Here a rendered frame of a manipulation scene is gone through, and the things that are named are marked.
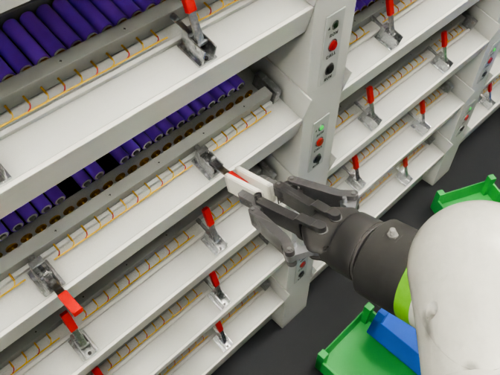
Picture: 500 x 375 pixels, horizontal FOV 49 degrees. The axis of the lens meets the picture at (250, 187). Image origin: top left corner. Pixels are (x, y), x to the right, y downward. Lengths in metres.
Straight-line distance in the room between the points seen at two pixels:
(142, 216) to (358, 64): 0.47
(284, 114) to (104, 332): 0.44
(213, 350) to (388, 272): 0.79
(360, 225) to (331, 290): 0.97
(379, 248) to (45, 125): 0.36
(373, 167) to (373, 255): 0.80
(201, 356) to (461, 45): 0.95
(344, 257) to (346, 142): 0.55
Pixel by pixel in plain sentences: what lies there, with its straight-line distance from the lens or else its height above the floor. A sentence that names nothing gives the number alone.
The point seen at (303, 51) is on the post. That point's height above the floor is 0.87.
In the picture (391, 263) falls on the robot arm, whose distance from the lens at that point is 0.57.
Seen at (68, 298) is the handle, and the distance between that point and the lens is 0.68.
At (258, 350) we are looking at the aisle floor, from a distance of 1.48.
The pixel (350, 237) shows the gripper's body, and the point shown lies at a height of 0.87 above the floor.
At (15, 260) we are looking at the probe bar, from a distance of 0.72.
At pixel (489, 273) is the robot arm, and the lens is 0.41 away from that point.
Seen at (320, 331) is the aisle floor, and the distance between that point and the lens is 1.51.
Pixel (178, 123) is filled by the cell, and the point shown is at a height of 0.80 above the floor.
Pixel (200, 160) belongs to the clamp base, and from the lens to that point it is 0.79.
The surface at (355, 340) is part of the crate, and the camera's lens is 1.51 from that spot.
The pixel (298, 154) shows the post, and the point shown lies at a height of 0.67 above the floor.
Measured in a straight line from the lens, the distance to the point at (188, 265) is 0.94.
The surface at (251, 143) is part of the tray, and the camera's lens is 0.84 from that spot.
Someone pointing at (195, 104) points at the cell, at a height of 0.80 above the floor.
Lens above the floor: 1.36
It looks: 50 degrees down
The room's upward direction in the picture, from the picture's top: straight up
